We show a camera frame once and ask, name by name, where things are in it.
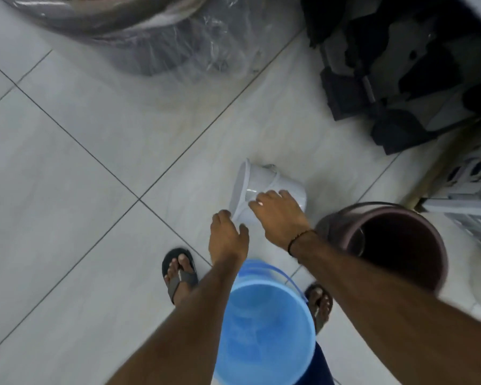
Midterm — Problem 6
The person's left foot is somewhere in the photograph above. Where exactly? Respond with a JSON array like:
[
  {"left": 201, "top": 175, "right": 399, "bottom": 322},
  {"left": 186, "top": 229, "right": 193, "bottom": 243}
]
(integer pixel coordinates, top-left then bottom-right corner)
[{"left": 164, "top": 254, "right": 198, "bottom": 306}]

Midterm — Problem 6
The dark beaded bracelet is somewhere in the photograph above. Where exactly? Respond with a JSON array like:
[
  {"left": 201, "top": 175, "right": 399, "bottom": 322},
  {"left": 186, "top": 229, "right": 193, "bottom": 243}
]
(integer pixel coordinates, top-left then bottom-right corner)
[{"left": 287, "top": 229, "right": 317, "bottom": 256}]

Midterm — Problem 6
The person's right foot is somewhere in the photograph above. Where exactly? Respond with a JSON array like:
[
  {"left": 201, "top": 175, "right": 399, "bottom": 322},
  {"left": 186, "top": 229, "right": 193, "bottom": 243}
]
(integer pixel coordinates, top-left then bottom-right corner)
[{"left": 308, "top": 287, "right": 332, "bottom": 332}]

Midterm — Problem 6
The white plastic bucket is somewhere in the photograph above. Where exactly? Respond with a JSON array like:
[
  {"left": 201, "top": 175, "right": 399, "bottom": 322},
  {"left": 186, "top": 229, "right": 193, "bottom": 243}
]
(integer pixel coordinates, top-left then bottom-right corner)
[{"left": 229, "top": 158, "right": 308, "bottom": 230}]

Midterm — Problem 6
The dark blue trouser leg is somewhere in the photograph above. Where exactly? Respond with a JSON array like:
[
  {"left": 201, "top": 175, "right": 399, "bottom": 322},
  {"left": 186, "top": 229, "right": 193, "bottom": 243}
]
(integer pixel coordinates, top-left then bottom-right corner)
[{"left": 296, "top": 342, "right": 336, "bottom": 385}]

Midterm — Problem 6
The blue plastic bucket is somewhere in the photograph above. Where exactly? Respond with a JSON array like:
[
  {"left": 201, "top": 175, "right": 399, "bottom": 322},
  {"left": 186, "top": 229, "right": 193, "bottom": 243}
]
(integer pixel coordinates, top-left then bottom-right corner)
[{"left": 213, "top": 259, "right": 317, "bottom": 385}]

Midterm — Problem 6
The grey strap sandal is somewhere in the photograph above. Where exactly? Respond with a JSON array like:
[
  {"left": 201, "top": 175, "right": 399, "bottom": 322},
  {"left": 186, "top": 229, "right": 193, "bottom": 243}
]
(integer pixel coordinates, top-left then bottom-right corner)
[
  {"left": 304, "top": 282, "right": 333, "bottom": 336},
  {"left": 161, "top": 248, "right": 199, "bottom": 305}
]

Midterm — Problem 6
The person's foot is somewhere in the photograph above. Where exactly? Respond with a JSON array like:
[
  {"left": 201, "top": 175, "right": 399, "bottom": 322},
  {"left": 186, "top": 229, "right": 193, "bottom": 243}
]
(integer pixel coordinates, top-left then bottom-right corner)
[
  {"left": 308, "top": 287, "right": 332, "bottom": 332},
  {"left": 164, "top": 254, "right": 198, "bottom": 306}
]

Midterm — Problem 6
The brown plastic bucket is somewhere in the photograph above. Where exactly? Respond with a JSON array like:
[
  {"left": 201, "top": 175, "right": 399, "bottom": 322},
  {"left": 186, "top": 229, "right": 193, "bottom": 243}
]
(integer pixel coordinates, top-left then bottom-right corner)
[{"left": 316, "top": 201, "right": 449, "bottom": 296}]

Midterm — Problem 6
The white plastic stool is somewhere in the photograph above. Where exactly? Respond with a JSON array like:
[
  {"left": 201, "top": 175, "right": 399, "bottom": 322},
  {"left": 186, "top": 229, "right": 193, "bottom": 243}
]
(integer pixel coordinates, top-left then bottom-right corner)
[{"left": 420, "top": 126, "right": 481, "bottom": 250}]

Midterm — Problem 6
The person's left forearm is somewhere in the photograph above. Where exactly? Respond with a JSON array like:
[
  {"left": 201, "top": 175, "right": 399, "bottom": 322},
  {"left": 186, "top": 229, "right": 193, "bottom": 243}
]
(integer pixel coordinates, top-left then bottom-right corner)
[{"left": 106, "top": 252, "right": 249, "bottom": 385}]

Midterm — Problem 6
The person's right hand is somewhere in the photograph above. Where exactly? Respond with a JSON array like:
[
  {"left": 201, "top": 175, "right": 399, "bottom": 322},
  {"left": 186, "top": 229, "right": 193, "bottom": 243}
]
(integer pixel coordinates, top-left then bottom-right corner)
[{"left": 248, "top": 190, "right": 317, "bottom": 253}]

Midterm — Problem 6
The clear plastic wrapped tub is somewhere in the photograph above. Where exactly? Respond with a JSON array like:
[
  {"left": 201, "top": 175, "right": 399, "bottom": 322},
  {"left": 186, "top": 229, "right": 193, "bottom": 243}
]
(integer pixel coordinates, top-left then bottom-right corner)
[{"left": 0, "top": 0, "right": 305, "bottom": 82}]

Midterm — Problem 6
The person's left hand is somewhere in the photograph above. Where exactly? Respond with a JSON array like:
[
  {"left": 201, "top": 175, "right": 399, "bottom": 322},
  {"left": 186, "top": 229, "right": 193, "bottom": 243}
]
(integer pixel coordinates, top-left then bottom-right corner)
[{"left": 208, "top": 209, "right": 250, "bottom": 269}]

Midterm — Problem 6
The person's right forearm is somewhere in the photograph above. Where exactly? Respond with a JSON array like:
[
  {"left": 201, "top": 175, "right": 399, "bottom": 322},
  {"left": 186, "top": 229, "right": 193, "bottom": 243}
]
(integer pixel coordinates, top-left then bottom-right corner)
[{"left": 292, "top": 232, "right": 481, "bottom": 385}]

